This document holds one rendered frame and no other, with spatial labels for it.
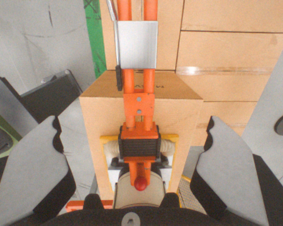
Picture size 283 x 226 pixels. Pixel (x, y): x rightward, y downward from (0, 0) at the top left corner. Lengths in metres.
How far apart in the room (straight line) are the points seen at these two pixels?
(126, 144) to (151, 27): 0.24
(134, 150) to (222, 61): 0.75
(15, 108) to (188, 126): 0.81
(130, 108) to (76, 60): 1.23
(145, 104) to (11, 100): 0.72
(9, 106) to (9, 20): 0.97
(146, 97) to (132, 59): 0.07
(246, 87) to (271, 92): 1.00
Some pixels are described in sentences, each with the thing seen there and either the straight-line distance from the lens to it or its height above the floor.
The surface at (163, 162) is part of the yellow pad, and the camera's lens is 0.52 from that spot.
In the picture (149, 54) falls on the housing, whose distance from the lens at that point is 0.24.
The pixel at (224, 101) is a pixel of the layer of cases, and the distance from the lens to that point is 1.04.
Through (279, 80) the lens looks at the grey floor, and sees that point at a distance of 2.04.
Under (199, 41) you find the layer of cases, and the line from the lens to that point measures 0.85.
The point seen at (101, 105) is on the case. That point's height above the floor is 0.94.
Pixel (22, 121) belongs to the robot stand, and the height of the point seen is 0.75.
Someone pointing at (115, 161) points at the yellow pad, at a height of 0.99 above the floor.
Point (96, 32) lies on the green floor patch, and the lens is 1.37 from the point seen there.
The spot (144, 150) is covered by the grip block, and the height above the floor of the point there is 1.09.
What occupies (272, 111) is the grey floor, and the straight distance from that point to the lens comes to 2.23.
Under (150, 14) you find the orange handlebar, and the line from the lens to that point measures 0.24.
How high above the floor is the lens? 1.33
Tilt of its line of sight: 61 degrees down
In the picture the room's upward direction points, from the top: 177 degrees clockwise
